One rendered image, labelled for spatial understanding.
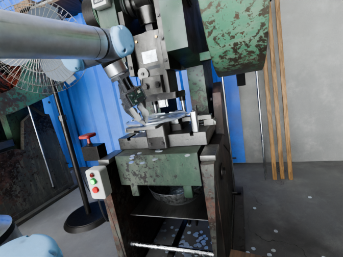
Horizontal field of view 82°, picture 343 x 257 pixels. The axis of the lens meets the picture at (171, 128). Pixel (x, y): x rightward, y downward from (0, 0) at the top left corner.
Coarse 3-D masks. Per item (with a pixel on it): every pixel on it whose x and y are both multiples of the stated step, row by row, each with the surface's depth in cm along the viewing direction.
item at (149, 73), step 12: (144, 36) 89; (156, 36) 86; (144, 48) 90; (156, 48) 89; (144, 60) 91; (156, 60) 90; (144, 72) 92; (156, 72) 91; (168, 72) 91; (144, 84) 90; (156, 84) 88; (168, 84) 91
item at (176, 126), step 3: (174, 123) 98; (177, 123) 97; (180, 123) 95; (183, 123) 97; (186, 123) 102; (171, 126) 96; (174, 126) 96; (177, 126) 95; (180, 126) 95; (183, 126) 96; (171, 129) 97; (174, 129) 96; (177, 129) 96; (180, 129) 95
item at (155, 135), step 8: (128, 128) 78; (136, 128) 77; (144, 128) 76; (152, 128) 75; (160, 128) 87; (168, 128) 91; (152, 136) 89; (160, 136) 88; (152, 144) 90; (160, 144) 89; (168, 144) 89
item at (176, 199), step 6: (150, 186) 112; (156, 186) 118; (162, 186) 121; (168, 186) 122; (198, 186) 116; (156, 192) 114; (162, 192) 117; (168, 192) 117; (198, 192) 99; (156, 198) 103; (162, 198) 99; (168, 198) 97; (174, 198) 96; (180, 198) 96; (186, 198) 97; (192, 198) 98; (174, 204) 102; (180, 204) 102
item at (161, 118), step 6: (156, 114) 106; (162, 114) 104; (168, 114) 100; (174, 114) 96; (180, 114) 92; (132, 120) 99; (150, 120) 87; (156, 120) 86; (162, 120) 83; (168, 120) 79
